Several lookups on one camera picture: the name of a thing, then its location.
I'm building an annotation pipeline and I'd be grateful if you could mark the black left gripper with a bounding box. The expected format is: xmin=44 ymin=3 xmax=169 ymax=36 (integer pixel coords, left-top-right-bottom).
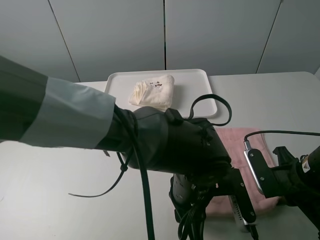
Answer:
xmin=168 ymin=173 xmax=216 ymax=240

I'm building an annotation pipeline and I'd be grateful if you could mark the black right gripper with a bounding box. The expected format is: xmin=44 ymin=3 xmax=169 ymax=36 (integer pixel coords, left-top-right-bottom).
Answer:
xmin=271 ymin=146 xmax=320 ymax=218

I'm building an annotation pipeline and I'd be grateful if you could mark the pink towel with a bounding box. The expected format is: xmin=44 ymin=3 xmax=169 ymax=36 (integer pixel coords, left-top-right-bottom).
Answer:
xmin=202 ymin=126 xmax=281 ymax=217

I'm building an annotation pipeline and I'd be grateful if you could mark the cream white towel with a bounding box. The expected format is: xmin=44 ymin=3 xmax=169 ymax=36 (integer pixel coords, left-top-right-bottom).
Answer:
xmin=128 ymin=74 xmax=175 ymax=111

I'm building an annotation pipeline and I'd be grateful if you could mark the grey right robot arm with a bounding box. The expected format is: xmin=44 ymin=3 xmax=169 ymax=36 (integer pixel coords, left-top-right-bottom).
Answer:
xmin=273 ymin=146 xmax=320 ymax=221

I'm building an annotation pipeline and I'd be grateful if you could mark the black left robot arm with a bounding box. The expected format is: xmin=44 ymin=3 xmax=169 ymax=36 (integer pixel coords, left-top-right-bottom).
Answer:
xmin=0 ymin=57 xmax=231 ymax=240

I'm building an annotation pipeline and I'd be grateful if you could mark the white rectangular tray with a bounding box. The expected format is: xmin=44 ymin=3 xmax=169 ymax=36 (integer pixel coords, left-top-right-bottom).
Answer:
xmin=104 ymin=68 xmax=218 ymax=120

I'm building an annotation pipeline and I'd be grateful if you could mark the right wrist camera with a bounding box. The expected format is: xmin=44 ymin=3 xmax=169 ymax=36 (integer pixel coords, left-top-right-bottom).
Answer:
xmin=244 ymin=148 xmax=279 ymax=198

